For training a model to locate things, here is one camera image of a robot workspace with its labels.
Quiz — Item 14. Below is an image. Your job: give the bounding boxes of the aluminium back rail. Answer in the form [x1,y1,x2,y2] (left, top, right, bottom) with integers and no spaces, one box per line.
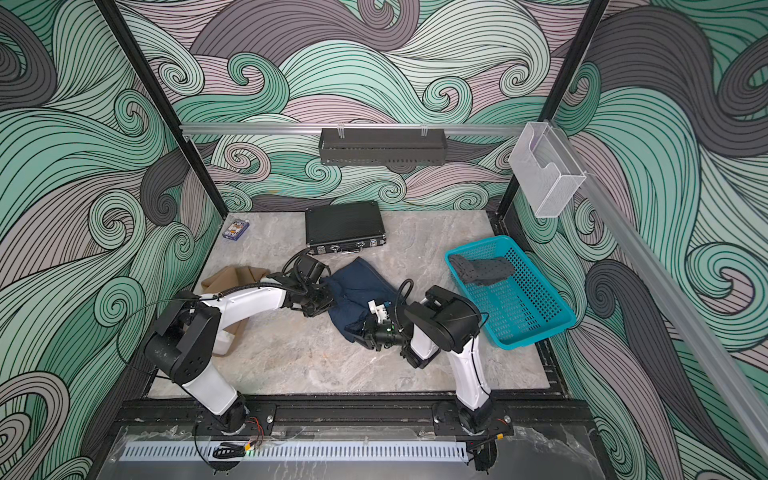
[180,122,524,137]

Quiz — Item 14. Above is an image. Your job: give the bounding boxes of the black corner post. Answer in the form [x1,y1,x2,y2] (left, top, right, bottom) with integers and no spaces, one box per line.
[498,1,609,219]
[95,0,229,219]

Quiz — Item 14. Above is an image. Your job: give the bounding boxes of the aluminium side rail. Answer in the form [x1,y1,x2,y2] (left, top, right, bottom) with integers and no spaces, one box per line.
[548,122,768,463]

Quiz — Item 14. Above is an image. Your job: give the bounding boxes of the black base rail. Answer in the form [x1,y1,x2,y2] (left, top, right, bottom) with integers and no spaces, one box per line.
[107,392,595,436]

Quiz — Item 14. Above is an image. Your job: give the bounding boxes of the teal plastic basket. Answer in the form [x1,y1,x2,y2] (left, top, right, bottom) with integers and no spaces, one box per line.
[444,236,577,350]

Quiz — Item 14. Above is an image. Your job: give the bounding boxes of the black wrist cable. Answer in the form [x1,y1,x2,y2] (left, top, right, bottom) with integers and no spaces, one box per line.
[392,278,416,325]

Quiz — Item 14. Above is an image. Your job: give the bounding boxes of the purple card box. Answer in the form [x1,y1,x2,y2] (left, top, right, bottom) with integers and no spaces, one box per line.
[222,219,250,241]

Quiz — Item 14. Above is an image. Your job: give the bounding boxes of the dark blue denim skirt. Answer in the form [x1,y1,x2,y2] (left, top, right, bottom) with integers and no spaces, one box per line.
[320,257,396,343]

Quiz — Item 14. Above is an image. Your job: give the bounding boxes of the black right corner post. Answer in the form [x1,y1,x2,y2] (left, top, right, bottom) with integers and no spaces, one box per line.
[498,1,609,219]

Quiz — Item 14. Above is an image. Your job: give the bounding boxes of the white slotted cable duct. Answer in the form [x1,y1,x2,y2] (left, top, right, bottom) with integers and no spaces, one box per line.
[117,440,469,463]

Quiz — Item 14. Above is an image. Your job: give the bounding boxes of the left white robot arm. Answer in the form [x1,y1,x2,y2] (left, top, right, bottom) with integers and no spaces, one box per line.
[143,250,334,435]

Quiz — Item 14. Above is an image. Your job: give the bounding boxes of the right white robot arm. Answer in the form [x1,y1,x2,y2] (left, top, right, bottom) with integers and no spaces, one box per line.
[347,279,493,435]

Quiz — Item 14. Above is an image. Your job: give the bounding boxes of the grey perforated wall shelf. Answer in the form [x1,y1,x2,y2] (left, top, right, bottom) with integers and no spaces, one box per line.
[318,129,448,168]

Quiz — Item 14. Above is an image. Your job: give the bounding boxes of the tan brown skirt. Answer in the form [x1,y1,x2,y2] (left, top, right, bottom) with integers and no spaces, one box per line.
[199,264,271,358]

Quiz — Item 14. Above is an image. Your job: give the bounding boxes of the clear mesh wall holder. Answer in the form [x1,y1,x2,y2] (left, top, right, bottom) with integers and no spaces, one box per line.
[509,122,586,218]

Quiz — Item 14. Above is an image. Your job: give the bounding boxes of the grey polka dot skirt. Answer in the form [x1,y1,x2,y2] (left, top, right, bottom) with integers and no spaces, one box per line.
[448,255,516,286]

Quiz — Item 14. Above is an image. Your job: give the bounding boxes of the black left corner post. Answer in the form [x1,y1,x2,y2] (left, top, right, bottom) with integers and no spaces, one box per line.
[95,0,229,219]

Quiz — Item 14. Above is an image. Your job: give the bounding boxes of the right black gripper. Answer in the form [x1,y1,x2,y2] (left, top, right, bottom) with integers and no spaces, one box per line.
[347,318,410,352]

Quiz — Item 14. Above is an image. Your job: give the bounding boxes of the black hard case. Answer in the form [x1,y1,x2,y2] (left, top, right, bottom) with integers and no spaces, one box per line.
[305,200,387,255]

